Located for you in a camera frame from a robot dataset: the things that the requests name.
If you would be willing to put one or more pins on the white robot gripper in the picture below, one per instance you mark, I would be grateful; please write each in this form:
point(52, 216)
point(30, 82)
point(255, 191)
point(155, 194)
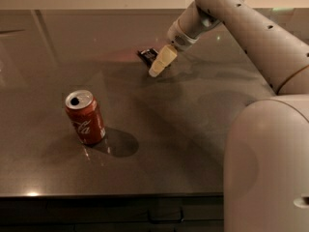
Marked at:
point(179, 38)

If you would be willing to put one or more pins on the black chocolate RXBAR wrapper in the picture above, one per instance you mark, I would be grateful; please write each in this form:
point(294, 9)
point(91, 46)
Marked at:
point(148, 55)

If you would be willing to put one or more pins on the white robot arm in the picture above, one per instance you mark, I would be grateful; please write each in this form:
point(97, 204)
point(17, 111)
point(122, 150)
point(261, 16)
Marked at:
point(266, 160)

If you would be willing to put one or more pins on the red Coca-Cola can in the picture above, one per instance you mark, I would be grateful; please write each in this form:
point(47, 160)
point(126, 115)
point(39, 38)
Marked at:
point(83, 111)

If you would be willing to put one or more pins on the dark drawer handle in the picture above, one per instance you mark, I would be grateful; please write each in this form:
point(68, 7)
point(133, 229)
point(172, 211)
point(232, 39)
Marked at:
point(165, 215)

